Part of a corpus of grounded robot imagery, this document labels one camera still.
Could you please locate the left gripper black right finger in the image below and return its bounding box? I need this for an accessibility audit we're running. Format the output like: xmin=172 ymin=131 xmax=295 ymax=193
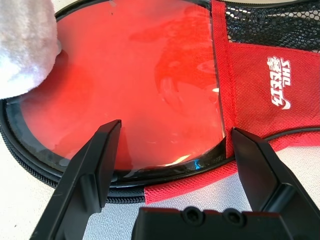
xmin=230 ymin=127 xmax=320 ymax=216

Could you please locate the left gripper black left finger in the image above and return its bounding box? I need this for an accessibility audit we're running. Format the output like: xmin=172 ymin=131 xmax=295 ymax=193
xmin=30 ymin=119 xmax=123 ymax=240

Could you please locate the red black paddle case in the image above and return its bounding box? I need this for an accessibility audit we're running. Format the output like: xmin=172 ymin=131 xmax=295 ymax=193
xmin=0 ymin=0 xmax=320 ymax=205

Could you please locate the red ping-pong paddle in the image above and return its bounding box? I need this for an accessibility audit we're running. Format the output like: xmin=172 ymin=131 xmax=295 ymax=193
xmin=19 ymin=4 xmax=226 ymax=174

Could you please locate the white plush zipper pull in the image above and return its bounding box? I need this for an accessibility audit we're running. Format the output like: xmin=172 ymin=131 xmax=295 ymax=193
xmin=0 ymin=0 xmax=63 ymax=100

